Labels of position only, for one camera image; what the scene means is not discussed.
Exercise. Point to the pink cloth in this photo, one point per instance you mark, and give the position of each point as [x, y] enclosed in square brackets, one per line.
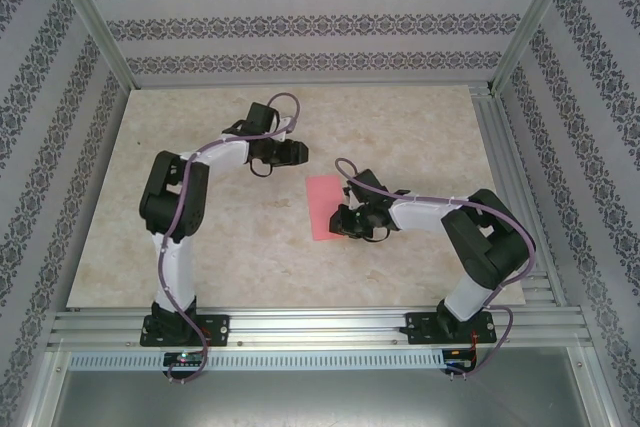
[322, 207]

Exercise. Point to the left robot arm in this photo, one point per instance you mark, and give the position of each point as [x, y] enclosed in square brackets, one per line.
[175, 207]

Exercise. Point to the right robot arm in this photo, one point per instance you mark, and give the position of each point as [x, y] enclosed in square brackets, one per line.
[490, 247]

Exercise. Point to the grey sheet metal shelf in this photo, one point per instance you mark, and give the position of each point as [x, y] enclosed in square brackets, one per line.
[320, 402]

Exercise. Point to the small circuit board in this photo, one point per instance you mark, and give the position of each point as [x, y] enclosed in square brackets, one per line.
[457, 354]
[182, 358]

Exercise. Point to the aluminium mounting rail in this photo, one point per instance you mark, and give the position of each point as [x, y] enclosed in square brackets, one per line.
[320, 327]

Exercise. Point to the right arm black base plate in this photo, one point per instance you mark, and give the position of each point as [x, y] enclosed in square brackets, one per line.
[420, 329]

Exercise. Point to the aluminium side rail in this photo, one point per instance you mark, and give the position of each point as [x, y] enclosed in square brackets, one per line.
[505, 157]

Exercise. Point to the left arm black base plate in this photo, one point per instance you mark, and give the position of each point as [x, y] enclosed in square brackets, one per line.
[215, 329]

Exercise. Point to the aluminium frame post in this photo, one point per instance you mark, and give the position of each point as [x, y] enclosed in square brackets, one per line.
[535, 12]
[95, 22]

